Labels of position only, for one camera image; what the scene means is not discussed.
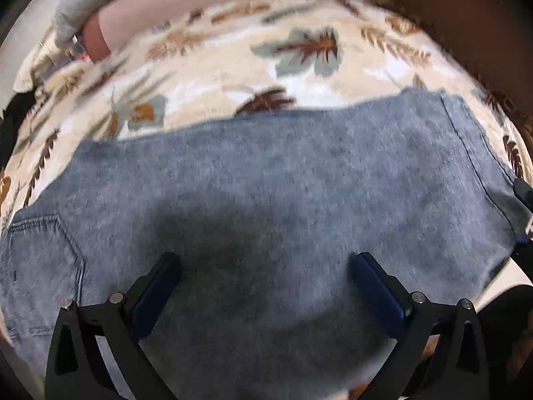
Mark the black cloth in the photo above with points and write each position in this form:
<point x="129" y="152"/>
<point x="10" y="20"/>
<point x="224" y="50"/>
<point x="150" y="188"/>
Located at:
<point x="12" y="125"/>

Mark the blue denim pants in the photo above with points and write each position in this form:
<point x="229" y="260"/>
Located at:
<point x="266" y="183"/>

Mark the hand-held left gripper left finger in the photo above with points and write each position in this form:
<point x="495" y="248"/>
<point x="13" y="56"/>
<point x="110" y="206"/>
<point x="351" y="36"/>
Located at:
<point x="160" y="285"/>

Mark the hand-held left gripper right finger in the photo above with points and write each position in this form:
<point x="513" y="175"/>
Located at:
<point x="377" y="287"/>

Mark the leaf print blanket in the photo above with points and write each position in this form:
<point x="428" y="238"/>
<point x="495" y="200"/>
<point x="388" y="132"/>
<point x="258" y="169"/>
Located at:
<point x="233" y="62"/>

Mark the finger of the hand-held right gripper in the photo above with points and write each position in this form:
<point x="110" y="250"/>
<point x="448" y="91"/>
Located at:
<point x="525" y="193"/>
<point x="525" y="237"/>

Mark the pink bolster cushion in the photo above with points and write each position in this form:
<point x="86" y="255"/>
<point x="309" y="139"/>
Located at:
<point x="175" y="4"/>

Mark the brown pink headboard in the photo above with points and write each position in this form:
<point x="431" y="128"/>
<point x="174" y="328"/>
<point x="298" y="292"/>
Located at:
<point x="462" y="21"/>

